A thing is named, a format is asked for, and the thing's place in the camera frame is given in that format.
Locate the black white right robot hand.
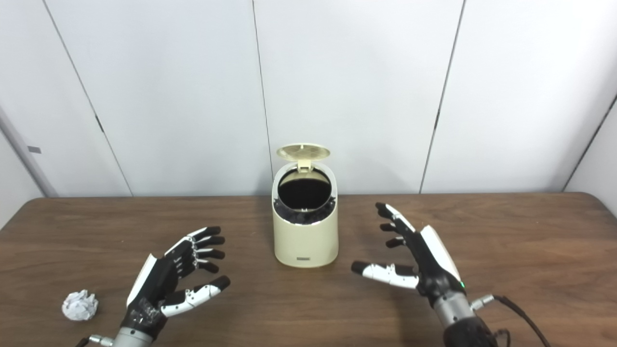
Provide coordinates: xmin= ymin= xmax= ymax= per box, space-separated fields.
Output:
xmin=351 ymin=202 xmax=467 ymax=307

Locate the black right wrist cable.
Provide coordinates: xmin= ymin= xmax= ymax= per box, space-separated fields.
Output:
xmin=470 ymin=294 xmax=552 ymax=347

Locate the cream-colored round bin lid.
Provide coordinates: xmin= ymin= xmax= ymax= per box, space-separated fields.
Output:
xmin=276 ymin=143 xmax=331 ymax=173

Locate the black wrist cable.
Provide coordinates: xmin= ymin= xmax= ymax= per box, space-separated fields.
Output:
xmin=75 ymin=334 xmax=115 ymax=347
xmin=470 ymin=294 xmax=552 ymax=347

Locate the white paper ball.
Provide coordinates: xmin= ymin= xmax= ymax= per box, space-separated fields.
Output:
xmin=62 ymin=289 xmax=99 ymax=321

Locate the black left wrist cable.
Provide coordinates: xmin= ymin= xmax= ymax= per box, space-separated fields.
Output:
xmin=75 ymin=334 xmax=115 ymax=347

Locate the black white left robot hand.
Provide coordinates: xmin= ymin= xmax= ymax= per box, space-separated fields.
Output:
xmin=121 ymin=227 xmax=231 ymax=338

